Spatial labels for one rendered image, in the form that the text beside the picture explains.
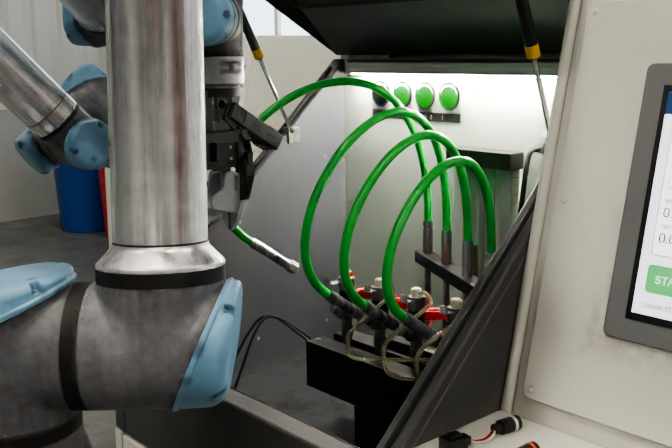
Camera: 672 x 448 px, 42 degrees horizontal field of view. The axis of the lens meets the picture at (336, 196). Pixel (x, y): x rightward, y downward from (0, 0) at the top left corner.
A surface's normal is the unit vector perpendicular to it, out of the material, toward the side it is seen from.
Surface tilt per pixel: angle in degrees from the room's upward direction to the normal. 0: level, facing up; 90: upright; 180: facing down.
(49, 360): 84
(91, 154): 90
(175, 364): 91
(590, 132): 76
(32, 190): 90
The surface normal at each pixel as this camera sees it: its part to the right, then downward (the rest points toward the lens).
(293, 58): 0.55, 0.13
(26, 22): 0.73, 0.10
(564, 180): -0.73, -0.12
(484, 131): -0.75, 0.11
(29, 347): 0.00, -0.17
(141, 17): -0.06, 0.07
